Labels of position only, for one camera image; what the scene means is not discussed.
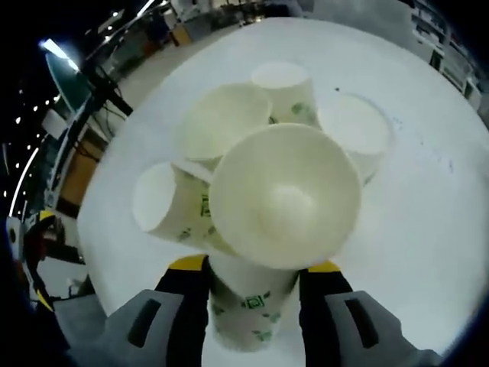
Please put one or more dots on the green printed paper cup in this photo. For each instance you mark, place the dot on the green printed paper cup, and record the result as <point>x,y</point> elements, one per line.
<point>248,306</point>

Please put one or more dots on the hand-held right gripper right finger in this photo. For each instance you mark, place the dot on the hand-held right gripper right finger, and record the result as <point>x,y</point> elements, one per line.
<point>317,325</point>

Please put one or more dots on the round ceiling spotlights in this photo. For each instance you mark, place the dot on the round ceiling spotlights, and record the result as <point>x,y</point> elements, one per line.
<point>18,120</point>

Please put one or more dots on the cluster of white paper cups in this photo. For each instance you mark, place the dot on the cluster of white paper cups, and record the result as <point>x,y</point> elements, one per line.
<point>284,183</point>

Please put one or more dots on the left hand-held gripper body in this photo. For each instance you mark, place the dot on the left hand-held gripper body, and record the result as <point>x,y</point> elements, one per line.
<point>15,244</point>

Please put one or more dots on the black tripod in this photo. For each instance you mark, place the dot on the black tripod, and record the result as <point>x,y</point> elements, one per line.
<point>114,97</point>

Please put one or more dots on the dark overhead panel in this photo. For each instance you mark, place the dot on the dark overhead panel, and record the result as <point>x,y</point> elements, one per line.
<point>70,84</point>

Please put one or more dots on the white table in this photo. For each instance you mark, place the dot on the white table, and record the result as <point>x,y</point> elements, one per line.
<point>401,229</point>

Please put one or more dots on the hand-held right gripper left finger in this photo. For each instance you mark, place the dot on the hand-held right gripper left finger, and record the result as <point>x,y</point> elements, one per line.
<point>183,325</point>

